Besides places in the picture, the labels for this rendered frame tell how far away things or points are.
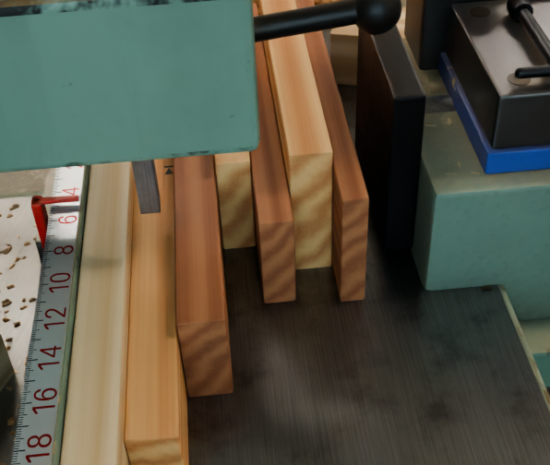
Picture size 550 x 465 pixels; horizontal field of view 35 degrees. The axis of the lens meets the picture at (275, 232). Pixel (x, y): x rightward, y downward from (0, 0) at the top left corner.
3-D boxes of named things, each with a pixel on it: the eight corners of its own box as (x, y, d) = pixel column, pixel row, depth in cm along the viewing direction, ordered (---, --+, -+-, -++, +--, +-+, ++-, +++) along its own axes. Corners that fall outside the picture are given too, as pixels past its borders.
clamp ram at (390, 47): (531, 238, 44) (563, 84, 38) (383, 252, 44) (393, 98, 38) (482, 136, 51) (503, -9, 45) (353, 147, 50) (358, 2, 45)
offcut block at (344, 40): (408, 57, 59) (411, 6, 56) (400, 90, 56) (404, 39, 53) (340, 52, 60) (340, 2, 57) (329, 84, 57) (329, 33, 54)
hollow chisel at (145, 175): (161, 212, 40) (146, 120, 36) (140, 214, 40) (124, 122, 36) (161, 200, 40) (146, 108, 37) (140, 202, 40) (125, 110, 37)
